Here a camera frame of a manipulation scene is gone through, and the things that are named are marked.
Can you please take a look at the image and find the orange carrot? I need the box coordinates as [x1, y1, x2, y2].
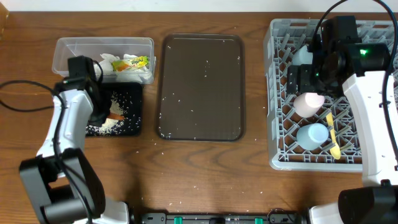
[108, 113, 125, 120]

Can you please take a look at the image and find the pile of white rice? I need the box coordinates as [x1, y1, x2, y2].
[86, 100, 124, 136]

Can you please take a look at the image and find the light blue bowl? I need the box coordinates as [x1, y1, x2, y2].
[292, 45, 313, 65]

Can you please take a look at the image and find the yellow green snack wrapper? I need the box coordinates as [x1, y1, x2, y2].
[111, 56, 149, 72]

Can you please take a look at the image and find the aluminium foil ball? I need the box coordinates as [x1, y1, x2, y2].
[93, 53, 154, 84]

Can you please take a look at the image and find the pink plastic cup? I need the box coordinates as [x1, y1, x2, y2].
[294, 93, 325, 118]

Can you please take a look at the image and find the light blue plastic cup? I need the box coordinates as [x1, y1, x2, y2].
[296, 123, 329, 151]

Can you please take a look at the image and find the cream plastic spoon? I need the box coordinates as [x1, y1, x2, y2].
[326, 112, 341, 159]

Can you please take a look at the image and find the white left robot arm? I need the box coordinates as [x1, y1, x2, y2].
[19, 80, 130, 223]

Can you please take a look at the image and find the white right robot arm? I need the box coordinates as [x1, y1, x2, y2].
[287, 41, 397, 223]

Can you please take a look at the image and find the black waste tray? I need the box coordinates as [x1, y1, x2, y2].
[86, 82, 143, 137]

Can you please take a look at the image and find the clear plastic waste bin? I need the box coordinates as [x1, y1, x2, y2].
[52, 37, 156, 84]

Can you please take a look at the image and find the grey plastic dishwasher rack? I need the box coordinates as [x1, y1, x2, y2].
[263, 19, 397, 172]

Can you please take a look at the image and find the dark brown serving tray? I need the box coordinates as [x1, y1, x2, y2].
[156, 34, 246, 142]

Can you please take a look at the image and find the black rail at table edge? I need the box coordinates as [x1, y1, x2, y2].
[139, 208, 310, 224]

